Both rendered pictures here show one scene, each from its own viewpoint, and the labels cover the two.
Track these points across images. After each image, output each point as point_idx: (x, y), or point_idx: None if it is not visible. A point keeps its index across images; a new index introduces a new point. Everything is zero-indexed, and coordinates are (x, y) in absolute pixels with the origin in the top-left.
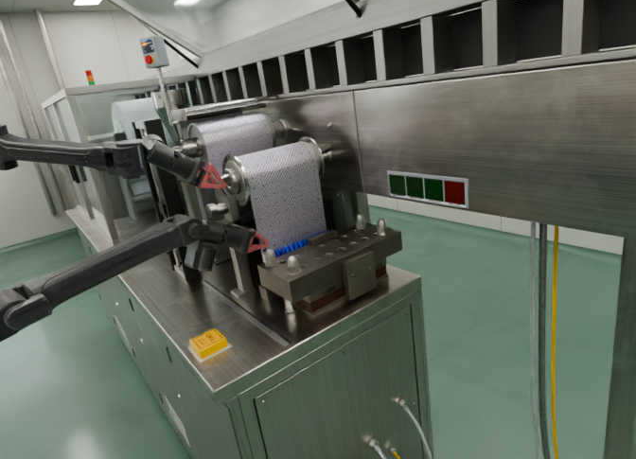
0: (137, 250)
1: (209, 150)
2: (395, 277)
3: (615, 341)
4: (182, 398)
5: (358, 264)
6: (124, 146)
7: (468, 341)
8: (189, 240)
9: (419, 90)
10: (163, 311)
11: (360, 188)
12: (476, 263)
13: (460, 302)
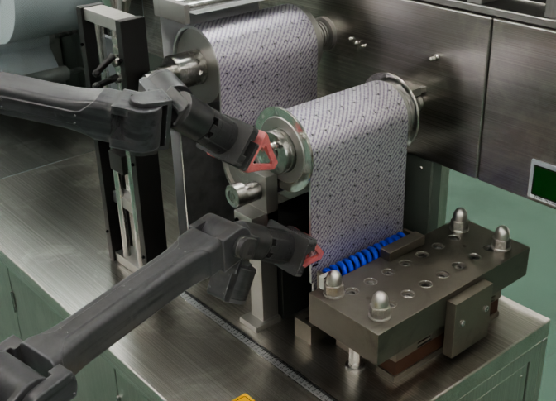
0: (169, 284)
1: (223, 81)
2: (510, 318)
3: None
4: None
5: (471, 304)
6: (146, 107)
7: (543, 379)
8: (232, 262)
9: None
10: (131, 346)
11: (470, 170)
12: (555, 236)
13: (529, 307)
